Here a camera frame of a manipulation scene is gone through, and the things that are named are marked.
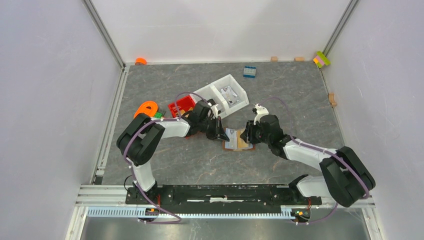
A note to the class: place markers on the green toy brick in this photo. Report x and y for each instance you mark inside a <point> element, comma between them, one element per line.
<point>158,115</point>

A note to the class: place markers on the aluminium frame rail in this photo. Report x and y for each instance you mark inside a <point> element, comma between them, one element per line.
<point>101,210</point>

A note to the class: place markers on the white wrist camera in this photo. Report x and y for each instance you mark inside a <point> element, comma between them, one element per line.
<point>259,111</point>
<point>213,112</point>

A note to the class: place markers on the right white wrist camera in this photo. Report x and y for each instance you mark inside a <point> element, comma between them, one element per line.
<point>259,111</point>

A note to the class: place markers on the orange letter e toy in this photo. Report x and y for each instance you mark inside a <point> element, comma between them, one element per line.
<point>150,108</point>

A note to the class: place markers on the white divided plastic bin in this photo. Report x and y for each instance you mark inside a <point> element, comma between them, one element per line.
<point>212,92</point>

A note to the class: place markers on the multicolour toy brick stack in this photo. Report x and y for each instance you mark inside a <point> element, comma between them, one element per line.
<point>321,60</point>

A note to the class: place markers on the silver card in holder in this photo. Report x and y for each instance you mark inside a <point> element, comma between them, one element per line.
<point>232,143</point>

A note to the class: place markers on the orange tape roll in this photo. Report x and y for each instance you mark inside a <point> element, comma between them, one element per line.
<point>140,61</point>

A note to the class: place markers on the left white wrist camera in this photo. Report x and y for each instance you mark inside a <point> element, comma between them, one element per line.
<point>213,112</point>

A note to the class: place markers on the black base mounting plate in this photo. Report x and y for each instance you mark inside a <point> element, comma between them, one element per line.
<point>221,198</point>

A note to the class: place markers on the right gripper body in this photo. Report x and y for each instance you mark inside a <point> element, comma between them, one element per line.
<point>255,134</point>

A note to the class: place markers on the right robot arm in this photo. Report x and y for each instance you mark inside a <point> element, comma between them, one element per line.
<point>344,177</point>

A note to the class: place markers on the brown leather card holder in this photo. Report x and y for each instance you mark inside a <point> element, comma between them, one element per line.
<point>242,146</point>

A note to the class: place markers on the wooden arch block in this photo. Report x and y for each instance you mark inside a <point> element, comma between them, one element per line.
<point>332,100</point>

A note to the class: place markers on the red plastic bin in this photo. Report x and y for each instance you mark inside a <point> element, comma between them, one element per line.
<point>184,104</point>

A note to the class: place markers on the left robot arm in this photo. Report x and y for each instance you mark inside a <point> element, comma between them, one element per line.
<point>139,141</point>

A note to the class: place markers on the blue toy brick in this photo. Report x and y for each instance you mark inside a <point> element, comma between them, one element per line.
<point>249,72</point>

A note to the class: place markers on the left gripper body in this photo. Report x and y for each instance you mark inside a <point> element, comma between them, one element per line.
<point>212,128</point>

